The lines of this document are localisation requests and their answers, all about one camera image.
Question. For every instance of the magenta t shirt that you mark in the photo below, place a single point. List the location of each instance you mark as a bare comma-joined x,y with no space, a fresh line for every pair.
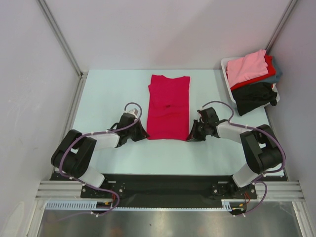
169,111

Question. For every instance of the black t shirt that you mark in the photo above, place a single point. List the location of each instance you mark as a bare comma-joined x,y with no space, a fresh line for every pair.
253,96

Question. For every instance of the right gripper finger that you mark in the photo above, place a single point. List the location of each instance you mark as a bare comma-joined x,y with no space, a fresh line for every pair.
195,136
196,127

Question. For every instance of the red t shirt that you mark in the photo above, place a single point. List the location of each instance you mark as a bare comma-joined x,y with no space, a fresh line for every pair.
270,71

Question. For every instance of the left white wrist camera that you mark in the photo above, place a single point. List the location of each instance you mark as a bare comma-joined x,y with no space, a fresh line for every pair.
134,113

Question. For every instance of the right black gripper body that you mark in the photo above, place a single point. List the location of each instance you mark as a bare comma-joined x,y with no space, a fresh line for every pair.
199,130

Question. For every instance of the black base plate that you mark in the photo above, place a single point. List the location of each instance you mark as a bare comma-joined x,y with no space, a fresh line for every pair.
160,191

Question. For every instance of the grey blue t shirt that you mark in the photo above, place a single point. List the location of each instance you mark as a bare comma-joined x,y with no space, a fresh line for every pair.
275,78

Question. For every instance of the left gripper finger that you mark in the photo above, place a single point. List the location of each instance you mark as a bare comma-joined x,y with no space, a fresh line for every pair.
139,135
139,128

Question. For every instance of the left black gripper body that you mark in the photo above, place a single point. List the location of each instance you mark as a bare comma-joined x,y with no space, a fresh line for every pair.
132,132

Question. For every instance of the right aluminium corner post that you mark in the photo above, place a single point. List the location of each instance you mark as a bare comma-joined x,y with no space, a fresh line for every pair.
281,24

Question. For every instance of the white plastic tray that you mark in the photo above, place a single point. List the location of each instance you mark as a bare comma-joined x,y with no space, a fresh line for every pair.
231,99

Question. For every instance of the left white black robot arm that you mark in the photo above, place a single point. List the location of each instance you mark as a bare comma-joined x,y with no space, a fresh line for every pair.
74,153

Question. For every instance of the pink t shirt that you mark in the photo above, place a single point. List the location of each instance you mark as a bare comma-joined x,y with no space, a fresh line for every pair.
245,67

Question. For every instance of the left aluminium corner post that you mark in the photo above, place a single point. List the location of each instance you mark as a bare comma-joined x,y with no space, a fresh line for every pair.
44,7

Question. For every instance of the aluminium corner post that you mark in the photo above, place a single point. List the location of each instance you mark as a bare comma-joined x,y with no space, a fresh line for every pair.
281,24
44,7

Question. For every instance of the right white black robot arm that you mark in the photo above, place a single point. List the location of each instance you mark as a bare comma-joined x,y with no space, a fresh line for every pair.
261,149

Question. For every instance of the left side aluminium rail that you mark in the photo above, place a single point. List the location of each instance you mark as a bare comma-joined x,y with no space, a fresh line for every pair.
74,104

